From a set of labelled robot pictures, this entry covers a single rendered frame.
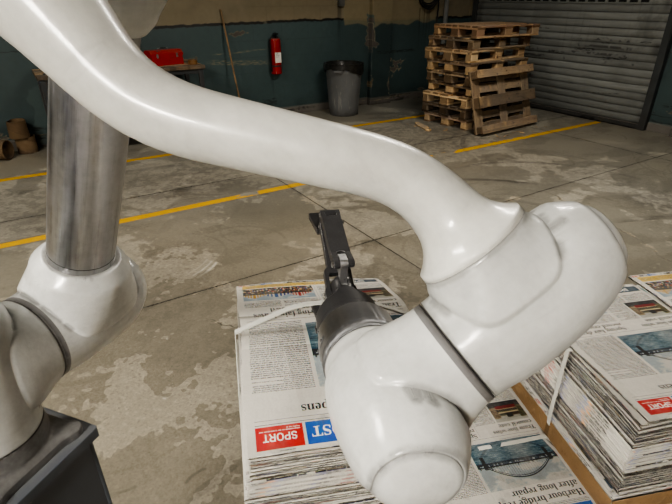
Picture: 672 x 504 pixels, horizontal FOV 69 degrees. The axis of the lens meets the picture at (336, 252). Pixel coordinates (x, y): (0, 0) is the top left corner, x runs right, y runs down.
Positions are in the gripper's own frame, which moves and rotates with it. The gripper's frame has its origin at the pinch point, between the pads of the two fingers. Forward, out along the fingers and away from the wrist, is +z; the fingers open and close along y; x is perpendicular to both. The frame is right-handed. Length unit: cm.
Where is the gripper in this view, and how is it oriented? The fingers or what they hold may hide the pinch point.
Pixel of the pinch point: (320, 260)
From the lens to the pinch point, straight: 73.0
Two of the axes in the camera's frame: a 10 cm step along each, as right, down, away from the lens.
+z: -2.1, -3.8, 9.0
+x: 9.8, -0.8, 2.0
